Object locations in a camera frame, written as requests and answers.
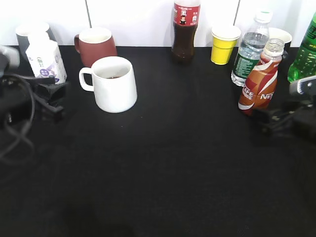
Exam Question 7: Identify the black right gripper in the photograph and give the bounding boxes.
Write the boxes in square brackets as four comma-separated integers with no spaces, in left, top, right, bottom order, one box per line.
[250,97,316,142]

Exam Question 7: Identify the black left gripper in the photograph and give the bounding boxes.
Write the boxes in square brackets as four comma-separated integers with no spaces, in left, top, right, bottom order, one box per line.
[0,74,68,128]

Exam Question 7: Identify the brown Nescafe coffee bottle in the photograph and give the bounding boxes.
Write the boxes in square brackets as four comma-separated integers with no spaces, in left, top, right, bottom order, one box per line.
[237,38,284,116]

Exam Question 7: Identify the green Sprite bottle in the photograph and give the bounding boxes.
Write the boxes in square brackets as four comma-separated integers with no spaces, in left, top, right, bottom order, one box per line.
[287,13,316,82]

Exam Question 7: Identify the black paper cup left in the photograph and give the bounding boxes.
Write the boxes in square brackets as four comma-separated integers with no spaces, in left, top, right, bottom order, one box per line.
[15,21,56,61]

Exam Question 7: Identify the black paper cup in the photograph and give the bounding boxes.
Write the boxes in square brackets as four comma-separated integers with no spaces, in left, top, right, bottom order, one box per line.
[15,21,56,61]
[269,27,292,52]

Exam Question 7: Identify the black paper cup right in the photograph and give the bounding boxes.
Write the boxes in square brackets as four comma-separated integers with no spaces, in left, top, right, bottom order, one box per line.
[269,27,292,52]

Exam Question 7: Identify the yellow paper cup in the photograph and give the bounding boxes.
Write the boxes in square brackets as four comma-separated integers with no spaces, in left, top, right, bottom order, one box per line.
[211,25,241,65]

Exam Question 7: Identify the white purple milk bottle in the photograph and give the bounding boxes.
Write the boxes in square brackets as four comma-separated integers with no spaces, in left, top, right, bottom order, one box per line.
[26,32,67,84]

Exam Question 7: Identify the white ceramic mug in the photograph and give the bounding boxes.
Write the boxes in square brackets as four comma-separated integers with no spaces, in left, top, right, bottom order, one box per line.
[79,56,138,113]

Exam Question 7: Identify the dark red ceramic mug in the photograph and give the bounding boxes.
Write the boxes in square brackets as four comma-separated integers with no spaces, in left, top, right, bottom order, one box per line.
[74,27,118,67]

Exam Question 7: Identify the clear water bottle green label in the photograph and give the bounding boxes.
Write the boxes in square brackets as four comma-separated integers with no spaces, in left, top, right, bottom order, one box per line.
[231,9,273,87]

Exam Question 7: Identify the cola bottle red label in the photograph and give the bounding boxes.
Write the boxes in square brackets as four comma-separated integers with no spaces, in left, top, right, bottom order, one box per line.
[171,0,201,64]

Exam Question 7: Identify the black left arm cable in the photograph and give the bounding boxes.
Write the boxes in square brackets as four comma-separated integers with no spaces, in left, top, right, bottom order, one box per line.
[0,73,37,165]

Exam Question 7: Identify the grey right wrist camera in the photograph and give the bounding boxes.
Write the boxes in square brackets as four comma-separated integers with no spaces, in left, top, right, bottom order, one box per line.
[289,76,316,96]

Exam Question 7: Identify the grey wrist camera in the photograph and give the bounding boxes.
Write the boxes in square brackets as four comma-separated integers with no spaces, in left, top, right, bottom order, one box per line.
[0,45,20,77]
[289,76,316,96]

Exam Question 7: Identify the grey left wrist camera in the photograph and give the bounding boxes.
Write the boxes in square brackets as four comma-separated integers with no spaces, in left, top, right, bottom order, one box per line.
[0,45,20,77]

